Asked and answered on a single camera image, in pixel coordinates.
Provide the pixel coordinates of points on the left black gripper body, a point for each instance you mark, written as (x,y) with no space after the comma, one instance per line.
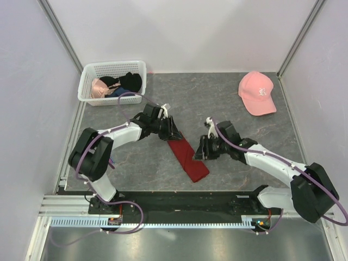
(165,128)

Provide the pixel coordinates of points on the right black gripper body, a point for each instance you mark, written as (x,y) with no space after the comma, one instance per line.
(214,147)

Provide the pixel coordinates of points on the dark red cloth napkin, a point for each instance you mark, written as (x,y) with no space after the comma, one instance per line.
(183,151)

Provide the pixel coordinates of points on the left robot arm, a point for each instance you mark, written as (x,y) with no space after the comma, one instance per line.
(91,154)

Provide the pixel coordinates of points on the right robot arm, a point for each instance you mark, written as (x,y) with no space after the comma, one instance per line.
(309,191)

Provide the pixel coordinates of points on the black cloth in basket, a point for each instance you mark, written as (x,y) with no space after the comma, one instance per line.
(131,82)

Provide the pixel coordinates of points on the blue cloth in basket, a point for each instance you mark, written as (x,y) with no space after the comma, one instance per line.
(119,92)

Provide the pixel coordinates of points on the pink baseball cap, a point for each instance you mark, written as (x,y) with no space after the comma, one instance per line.
(255,91)

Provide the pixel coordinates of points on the pink cloth in basket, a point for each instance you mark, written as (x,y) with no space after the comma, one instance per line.
(99,89)

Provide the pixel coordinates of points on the white plastic basket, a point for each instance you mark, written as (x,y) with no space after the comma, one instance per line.
(113,69)

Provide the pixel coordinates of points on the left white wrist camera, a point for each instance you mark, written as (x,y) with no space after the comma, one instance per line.
(164,111)

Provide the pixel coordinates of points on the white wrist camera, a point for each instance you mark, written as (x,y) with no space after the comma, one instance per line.
(226,128)
(164,111)

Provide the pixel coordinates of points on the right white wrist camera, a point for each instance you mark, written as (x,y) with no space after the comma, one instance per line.
(226,128)

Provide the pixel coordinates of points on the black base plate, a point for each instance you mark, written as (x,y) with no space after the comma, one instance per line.
(172,217)

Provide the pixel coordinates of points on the light blue cable duct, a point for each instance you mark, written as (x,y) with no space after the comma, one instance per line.
(106,222)

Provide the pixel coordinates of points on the front aluminium rail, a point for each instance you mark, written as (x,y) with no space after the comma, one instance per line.
(51,205)

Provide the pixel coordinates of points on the left aluminium frame post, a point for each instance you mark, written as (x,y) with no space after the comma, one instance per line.
(54,21)

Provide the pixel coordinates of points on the aluminium frame post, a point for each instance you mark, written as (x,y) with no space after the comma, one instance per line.
(309,21)
(54,21)

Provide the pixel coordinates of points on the right aluminium frame post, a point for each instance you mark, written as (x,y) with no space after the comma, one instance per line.
(309,21)

